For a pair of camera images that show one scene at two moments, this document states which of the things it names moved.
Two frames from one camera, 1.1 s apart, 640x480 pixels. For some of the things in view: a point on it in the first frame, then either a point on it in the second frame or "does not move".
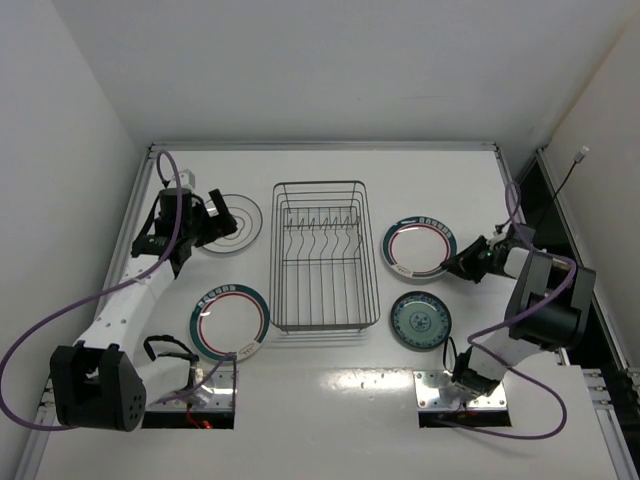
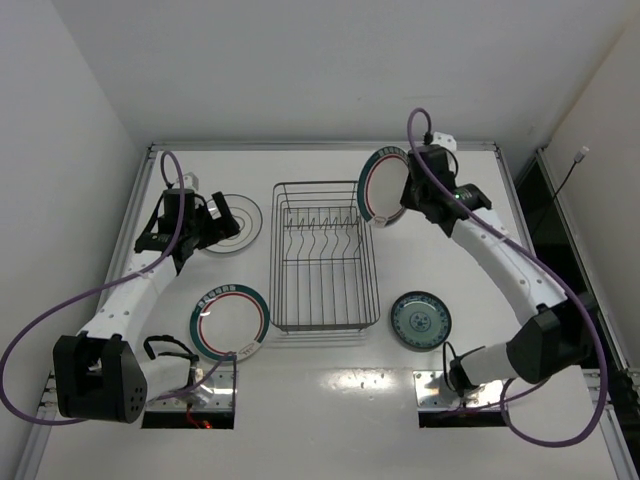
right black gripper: (473, 258) -> (413, 189)
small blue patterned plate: (421, 320) does not move
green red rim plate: (415, 247) -> (381, 184)
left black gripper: (211, 220) does not move
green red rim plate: (229, 319) does not move
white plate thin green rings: (249, 223) does not move
